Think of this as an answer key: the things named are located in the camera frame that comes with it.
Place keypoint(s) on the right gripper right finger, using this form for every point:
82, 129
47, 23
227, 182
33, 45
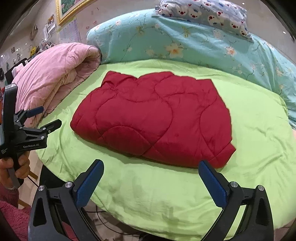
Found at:
256, 222

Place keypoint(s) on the person's left hand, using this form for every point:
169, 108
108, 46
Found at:
21, 173

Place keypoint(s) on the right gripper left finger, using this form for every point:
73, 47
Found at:
51, 206

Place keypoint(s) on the maroon fleece sleeve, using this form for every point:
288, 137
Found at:
17, 218

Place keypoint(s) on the red puffer jacket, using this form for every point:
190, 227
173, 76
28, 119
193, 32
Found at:
177, 120

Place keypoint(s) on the bear print pillow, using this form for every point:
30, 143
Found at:
223, 15

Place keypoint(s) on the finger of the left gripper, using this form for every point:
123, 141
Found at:
50, 127
34, 112

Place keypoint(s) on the gold framed picture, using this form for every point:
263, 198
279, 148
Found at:
67, 8

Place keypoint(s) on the pink folded quilt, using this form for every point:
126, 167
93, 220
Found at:
47, 79

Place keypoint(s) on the teal floral quilt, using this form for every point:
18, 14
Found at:
140, 35

